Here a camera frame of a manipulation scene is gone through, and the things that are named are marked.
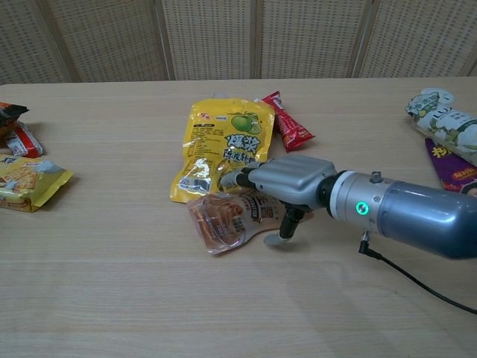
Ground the yellow candy bag green fruit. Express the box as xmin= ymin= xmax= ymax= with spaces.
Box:
xmin=170 ymin=97 xmax=277 ymax=204

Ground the clear brown drink pouch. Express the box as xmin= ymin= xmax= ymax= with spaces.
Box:
xmin=186 ymin=187 xmax=315 ymax=257

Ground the red stick sachet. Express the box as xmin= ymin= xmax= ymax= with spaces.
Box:
xmin=261 ymin=90 xmax=316 ymax=154

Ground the orange black noodle packet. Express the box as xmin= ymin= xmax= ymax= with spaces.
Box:
xmin=0 ymin=101 xmax=31 ymax=138

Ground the white LUX soap refill bag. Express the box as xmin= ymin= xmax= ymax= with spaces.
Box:
xmin=405 ymin=86 xmax=477 ymax=167

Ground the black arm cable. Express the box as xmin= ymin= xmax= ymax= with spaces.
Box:
xmin=358 ymin=230 xmax=477 ymax=315

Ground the small red white packet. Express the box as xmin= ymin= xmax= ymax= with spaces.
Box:
xmin=4 ymin=120 xmax=45 ymax=158

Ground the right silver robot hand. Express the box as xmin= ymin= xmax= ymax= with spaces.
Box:
xmin=218 ymin=155 xmax=338 ymax=247

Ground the woven bamboo folding screen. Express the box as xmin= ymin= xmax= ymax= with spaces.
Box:
xmin=0 ymin=0 xmax=477 ymax=87

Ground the yellow cracker packet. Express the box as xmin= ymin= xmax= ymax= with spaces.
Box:
xmin=0 ymin=154 xmax=75 ymax=214

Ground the purple red snack bag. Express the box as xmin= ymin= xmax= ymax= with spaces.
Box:
xmin=424 ymin=137 xmax=477 ymax=195

